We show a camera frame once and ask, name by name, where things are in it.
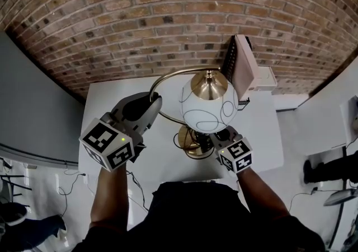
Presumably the black perforated file holder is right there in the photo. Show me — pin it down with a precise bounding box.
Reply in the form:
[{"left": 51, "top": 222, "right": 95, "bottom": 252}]
[{"left": 220, "top": 35, "right": 252, "bottom": 111}]

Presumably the person's left forearm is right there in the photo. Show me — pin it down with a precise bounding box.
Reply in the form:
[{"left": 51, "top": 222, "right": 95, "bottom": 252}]
[{"left": 89, "top": 165, "right": 131, "bottom": 228}]

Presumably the white desk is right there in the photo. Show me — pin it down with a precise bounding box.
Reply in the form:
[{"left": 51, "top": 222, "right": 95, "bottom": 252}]
[{"left": 78, "top": 76, "right": 285, "bottom": 183}]

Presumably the person's black clothing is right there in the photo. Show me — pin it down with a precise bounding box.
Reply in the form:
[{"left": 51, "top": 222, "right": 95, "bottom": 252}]
[{"left": 71, "top": 180, "right": 327, "bottom": 252}]

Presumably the white round stool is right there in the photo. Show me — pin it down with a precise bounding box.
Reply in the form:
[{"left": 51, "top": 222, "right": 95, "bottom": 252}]
[{"left": 0, "top": 203, "right": 28, "bottom": 226}]

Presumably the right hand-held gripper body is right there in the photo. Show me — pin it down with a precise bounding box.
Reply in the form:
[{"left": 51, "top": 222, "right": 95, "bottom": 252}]
[{"left": 216, "top": 137, "right": 253, "bottom": 174}]

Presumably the black tripod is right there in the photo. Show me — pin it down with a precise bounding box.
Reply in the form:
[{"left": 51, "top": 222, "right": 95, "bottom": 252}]
[{"left": 0, "top": 174, "right": 33, "bottom": 207}]

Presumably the grey chair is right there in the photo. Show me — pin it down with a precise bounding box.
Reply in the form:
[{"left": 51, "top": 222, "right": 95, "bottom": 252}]
[{"left": 323, "top": 188, "right": 358, "bottom": 207}]

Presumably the white cabinet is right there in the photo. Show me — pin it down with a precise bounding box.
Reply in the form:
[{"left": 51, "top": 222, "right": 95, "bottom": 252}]
[{"left": 340, "top": 95, "right": 358, "bottom": 148}]

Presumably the black floor cable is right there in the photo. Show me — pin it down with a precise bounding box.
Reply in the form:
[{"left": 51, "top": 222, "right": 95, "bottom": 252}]
[{"left": 57, "top": 172, "right": 86, "bottom": 218}]

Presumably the white flat box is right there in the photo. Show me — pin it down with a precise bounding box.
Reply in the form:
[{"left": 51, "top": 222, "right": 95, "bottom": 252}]
[{"left": 250, "top": 65, "right": 277, "bottom": 92}]

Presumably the grey refrigerator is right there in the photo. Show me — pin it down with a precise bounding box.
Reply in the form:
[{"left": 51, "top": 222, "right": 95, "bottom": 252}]
[{"left": 0, "top": 31, "right": 86, "bottom": 167}]

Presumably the white globe arc lamp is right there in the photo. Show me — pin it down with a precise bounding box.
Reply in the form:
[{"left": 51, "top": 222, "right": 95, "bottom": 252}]
[{"left": 149, "top": 66, "right": 240, "bottom": 160}]

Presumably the person's right forearm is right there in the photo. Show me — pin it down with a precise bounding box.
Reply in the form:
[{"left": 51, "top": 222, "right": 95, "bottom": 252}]
[{"left": 237, "top": 166, "right": 290, "bottom": 217}]

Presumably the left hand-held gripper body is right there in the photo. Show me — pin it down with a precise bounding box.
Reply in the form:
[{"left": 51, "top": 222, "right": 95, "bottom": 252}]
[{"left": 79, "top": 111, "right": 146, "bottom": 173}]

